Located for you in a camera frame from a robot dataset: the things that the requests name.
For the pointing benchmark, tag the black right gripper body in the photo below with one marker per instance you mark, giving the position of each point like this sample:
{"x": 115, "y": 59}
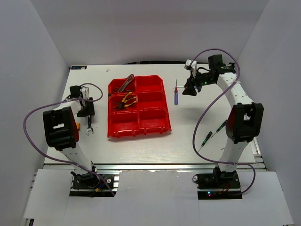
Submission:
{"x": 203, "y": 79}

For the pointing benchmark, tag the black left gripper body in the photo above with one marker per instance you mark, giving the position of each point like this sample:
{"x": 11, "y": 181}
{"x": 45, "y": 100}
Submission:
{"x": 88, "y": 110}

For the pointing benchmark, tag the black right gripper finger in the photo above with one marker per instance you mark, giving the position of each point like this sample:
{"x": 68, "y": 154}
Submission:
{"x": 189, "y": 90}
{"x": 190, "y": 82}

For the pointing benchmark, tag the silver open-end wrench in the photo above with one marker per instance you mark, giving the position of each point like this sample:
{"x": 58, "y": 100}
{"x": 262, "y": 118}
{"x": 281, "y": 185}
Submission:
{"x": 89, "y": 130}

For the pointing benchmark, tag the yellow handled pliers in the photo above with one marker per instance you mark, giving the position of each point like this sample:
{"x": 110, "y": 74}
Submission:
{"x": 122, "y": 104}
{"x": 130, "y": 101}

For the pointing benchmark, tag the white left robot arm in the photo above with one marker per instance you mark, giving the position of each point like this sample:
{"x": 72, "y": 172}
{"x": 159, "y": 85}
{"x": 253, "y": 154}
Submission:
{"x": 61, "y": 129}

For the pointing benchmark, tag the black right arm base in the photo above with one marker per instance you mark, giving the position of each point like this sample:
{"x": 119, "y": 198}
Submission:
{"x": 218, "y": 185}

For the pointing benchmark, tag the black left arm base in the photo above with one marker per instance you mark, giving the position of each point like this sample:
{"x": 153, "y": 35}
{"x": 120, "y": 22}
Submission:
{"x": 88, "y": 185}

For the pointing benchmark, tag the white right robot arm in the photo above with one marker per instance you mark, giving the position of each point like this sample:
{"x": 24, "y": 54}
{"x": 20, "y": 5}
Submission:
{"x": 244, "y": 121}

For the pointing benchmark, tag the blue corner label sticker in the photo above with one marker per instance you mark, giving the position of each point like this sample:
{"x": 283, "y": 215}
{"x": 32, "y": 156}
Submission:
{"x": 78, "y": 67}

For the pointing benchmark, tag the green black precision screwdriver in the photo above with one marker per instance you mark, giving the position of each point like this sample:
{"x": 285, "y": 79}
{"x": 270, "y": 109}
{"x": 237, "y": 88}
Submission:
{"x": 206, "y": 140}
{"x": 220, "y": 127}

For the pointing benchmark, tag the red six-compartment organizer tray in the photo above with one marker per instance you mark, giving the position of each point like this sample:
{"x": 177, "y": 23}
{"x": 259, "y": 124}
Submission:
{"x": 150, "y": 113}

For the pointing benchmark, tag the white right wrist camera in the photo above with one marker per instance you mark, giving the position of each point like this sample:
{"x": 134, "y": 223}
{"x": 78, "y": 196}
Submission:
{"x": 191, "y": 65}

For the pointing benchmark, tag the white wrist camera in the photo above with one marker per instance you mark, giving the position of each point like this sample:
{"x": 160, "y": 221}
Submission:
{"x": 191, "y": 65}
{"x": 85, "y": 92}

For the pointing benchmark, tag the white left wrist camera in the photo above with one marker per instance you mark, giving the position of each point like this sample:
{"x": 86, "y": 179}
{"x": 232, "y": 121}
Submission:
{"x": 85, "y": 92}

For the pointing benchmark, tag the aluminium table frame rail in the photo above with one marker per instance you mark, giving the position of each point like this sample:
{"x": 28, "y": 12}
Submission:
{"x": 202, "y": 166}

